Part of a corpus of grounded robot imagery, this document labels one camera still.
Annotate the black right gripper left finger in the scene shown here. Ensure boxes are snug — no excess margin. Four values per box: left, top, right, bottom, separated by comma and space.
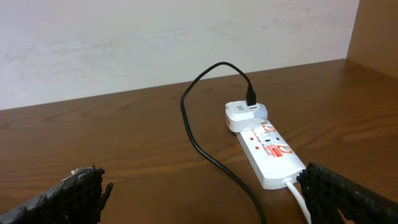
1, 166, 113, 224

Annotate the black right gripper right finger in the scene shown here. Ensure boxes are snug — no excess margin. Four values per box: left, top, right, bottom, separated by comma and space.
297, 162, 397, 224

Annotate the white USB charger adapter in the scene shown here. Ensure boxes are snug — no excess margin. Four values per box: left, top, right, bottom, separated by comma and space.
225, 101, 268, 133

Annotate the white power strip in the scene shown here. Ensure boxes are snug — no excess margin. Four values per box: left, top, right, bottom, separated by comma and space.
237, 122, 305, 190

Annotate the white power strip cord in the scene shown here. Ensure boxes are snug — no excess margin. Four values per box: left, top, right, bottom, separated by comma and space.
283, 177, 312, 224

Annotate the black USB charging cable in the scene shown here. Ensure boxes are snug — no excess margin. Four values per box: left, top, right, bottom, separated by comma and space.
180, 61, 268, 224

